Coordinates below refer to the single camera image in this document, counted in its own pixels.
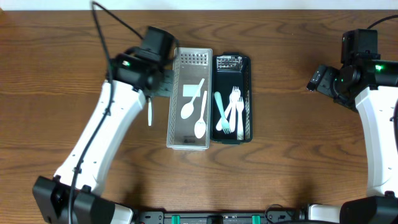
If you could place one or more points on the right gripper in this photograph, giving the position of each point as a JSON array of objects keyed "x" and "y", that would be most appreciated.
[{"x": 323, "y": 82}]

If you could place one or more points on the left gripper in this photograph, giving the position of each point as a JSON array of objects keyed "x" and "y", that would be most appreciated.
[{"x": 166, "y": 84}]

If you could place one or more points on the white spoon long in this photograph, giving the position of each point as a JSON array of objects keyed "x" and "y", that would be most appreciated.
[{"x": 200, "y": 125}]

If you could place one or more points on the white fork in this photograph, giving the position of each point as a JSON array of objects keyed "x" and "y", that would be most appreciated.
[
  {"x": 240, "y": 107},
  {"x": 235, "y": 94}
]

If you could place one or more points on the pale green plastic fork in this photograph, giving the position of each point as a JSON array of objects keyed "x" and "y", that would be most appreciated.
[{"x": 221, "y": 112}]

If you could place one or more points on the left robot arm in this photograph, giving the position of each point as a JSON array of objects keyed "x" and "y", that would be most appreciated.
[{"x": 73, "y": 195}]

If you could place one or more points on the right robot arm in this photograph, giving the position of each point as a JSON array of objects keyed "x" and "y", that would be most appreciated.
[{"x": 368, "y": 87}]

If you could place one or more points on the clear plastic basket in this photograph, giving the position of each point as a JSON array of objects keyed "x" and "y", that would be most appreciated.
[{"x": 190, "y": 66}]

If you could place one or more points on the black plastic basket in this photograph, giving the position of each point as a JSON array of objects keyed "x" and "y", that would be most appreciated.
[{"x": 230, "y": 70}]

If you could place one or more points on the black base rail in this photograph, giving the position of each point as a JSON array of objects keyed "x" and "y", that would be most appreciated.
[{"x": 272, "y": 216}]

